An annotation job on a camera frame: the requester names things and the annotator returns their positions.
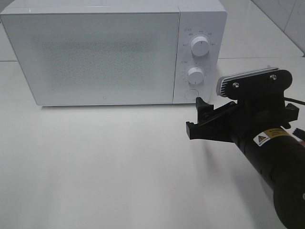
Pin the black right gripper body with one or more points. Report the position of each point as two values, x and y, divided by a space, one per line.
259 122

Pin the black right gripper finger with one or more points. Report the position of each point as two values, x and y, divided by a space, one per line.
212 124
291 113

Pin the round white door button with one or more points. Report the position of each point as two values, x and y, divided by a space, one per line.
191 94

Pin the white microwave door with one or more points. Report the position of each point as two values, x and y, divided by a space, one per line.
89 59

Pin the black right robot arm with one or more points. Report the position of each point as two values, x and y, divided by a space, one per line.
284 171

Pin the lower white timer knob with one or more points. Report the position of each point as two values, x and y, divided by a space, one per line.
195 75

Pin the upper white power knob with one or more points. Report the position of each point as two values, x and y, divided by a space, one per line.
200 45

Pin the white microwave oven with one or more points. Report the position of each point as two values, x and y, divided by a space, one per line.
196 17

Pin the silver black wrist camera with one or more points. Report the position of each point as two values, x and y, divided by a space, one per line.
254 84

